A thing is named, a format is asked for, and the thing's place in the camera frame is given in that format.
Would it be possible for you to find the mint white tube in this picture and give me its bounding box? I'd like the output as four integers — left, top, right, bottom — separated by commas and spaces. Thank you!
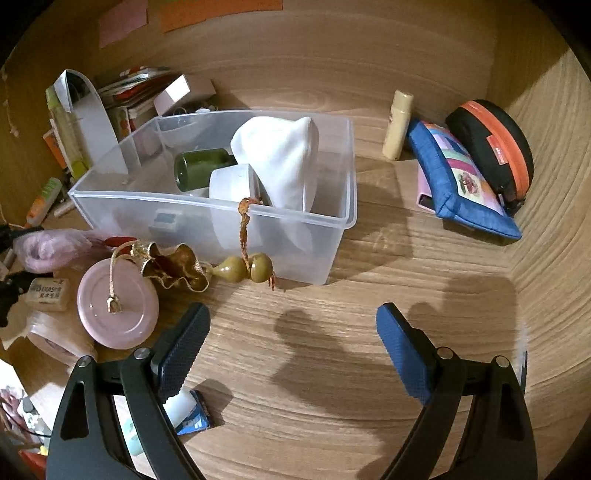
121, 388, 213, 457

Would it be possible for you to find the pink rope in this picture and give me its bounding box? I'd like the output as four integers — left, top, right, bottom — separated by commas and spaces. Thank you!
12, 228, 112, 273

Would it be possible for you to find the green orange tube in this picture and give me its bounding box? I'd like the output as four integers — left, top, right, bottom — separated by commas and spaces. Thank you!
26, 177, 62, 227

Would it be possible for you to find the red small object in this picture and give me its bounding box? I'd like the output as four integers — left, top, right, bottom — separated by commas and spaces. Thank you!
104, 236, 136, 248

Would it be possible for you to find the white curved paper stand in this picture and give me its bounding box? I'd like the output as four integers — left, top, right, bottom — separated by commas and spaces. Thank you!
53, 69, 128, 175

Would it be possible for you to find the clear plastic storage bin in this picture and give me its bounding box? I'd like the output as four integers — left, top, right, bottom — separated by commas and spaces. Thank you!
67, 109, 359, 286

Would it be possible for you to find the white eraser block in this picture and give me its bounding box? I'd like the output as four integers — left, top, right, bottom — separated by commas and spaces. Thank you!
25, 278, 71, 312

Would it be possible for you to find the white round jar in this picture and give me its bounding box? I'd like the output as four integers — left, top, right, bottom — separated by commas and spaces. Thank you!
208, 164, 260, 202

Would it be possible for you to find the pink paper note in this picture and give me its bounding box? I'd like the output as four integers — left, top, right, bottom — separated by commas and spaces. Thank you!
98, 0, 148, 48

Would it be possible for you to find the orange book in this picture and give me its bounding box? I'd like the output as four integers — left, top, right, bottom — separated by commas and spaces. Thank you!
43, 129, 67, 170

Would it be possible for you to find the black orange zip case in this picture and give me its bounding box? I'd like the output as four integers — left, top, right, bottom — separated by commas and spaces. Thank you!
446, 99, 534, 216

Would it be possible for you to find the stack of books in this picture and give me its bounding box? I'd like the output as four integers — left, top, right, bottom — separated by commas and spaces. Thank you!
98, 66, 176, 141

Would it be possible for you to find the gold gourd charm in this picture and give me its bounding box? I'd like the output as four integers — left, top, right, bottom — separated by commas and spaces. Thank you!
129, 197, 276, 293

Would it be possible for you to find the cream lotion bottle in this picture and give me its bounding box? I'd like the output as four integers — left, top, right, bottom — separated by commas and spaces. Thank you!
382, 90, 414, 161

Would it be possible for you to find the white cloth pouch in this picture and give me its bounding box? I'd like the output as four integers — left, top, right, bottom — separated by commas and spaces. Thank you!
230, 116, 320, 212

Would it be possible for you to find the pink round lid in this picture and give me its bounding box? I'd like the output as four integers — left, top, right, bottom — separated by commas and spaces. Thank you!
77, 259, 159, 350

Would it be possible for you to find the small wooden lip balm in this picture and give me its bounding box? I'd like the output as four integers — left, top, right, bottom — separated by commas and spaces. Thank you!
53, 199, 76, 218

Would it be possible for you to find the small black white box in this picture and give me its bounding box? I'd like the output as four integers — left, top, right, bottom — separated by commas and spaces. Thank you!
148, 209, 178, 233

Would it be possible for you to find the pink white small box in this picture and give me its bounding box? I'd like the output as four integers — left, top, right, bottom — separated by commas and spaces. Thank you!
153, 74, 216, 116

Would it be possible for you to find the dark green glass bottle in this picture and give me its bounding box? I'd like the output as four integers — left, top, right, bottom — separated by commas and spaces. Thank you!
173, 148, 237, 192

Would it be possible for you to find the translucent beige jar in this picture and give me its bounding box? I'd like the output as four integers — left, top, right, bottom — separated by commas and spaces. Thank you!
1, 303, 97, 367

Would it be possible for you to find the blue patchwork pouch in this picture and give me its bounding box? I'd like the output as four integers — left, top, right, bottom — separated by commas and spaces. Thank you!
408, 119, 521, 240

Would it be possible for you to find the orange paper note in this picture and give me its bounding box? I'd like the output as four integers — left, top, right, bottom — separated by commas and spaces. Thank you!
159, 0, 283, 33

